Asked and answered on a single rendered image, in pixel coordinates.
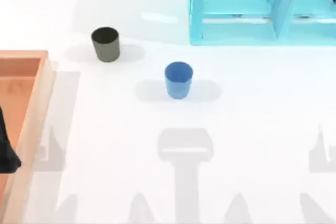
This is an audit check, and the blue cup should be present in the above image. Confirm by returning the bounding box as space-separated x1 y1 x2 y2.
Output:
164 61 194 100

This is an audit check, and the dark olive cup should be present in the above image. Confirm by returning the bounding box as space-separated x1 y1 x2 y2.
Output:
91 26 121 63

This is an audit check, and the light blue rack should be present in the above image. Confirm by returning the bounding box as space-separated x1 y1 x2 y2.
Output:
188 0 336 47

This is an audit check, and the shallow salmon-coloured box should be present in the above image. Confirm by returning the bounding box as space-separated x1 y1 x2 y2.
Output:
0 50 57 224

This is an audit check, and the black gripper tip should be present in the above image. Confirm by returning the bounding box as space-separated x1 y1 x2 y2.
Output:
0 106 22 174

